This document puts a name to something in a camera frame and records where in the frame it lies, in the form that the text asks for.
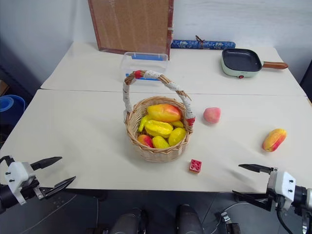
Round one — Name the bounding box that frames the orange red mango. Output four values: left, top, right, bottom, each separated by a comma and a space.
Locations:
262, 128, 288, 153

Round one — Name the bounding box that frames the black clamp with white cable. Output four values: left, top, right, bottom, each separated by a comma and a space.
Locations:
214, 211, 242, 234

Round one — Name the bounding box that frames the small red yellow peach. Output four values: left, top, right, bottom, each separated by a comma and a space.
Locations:
137, 134, 154, 149

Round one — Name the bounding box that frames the green electric frying pan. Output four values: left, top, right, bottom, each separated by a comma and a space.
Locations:
221, 48, 289, 80

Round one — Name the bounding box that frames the cork board brown frame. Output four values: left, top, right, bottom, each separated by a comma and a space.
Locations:
87, 0, 175, 60

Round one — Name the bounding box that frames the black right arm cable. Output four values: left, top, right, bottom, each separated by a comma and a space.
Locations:
276, 203, 294, 234

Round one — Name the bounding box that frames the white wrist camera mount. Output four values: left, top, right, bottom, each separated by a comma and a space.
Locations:
266, 171, 297, 211
4, 160, 37, 205

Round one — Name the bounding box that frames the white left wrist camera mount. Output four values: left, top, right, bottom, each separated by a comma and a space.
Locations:
4, 160, 37, 205

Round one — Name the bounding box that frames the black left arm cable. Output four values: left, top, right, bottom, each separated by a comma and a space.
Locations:
0, 155, 15, 169

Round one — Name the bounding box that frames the yellow banana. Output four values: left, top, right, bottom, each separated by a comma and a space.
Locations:
138, 115, 153, 133

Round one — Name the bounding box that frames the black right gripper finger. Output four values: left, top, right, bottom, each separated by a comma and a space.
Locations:
232, 190, 269, 211
238, 163, 278, 175

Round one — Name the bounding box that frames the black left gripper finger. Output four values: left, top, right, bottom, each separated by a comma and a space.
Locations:
40, 176, 77, 198
30, 156, 63, 171

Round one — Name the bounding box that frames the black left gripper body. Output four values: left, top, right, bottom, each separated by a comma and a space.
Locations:
20, 179, 49, 200

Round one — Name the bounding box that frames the dark rounded shape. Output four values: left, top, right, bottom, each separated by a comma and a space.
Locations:
109, 207, 148, 234
175, 204, 204, 234

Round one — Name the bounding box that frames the red toy building brick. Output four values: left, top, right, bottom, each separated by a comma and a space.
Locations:
188, 159, 202, 175

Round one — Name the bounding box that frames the pink peach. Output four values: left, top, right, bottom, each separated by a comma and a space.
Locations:
203, 107, 222, 124

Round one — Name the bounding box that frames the wicker basket with wrapped handle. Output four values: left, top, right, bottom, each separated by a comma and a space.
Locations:
122, 70, 196, 163

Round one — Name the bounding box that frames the yellow starfruit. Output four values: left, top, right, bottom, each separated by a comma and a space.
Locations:
144, 119, 174, 138

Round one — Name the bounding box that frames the blue round container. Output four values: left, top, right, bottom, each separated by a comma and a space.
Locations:
0, 95, 26, 113

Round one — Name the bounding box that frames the brown cardboard box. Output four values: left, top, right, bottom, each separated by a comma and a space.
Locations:
0, 79, 10, 96

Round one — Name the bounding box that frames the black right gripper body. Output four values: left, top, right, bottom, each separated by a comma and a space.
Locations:
264, 194, 286, 212

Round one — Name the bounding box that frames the blue patterned rolled scroll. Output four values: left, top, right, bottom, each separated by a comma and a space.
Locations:
170, 35, 236, 50

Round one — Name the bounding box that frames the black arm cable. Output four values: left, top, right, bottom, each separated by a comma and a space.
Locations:
276, 203, 294, 234
0, 155, 15, 169

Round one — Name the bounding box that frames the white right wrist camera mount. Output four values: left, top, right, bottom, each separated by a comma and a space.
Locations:
266, 171, 297, 211

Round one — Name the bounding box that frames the clear plastic box blue insert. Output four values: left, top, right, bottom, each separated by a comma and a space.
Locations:
120, 51, 170, 86

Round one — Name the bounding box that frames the large red yellow mango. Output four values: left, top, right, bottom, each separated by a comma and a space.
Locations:
147, 103, 182, 123

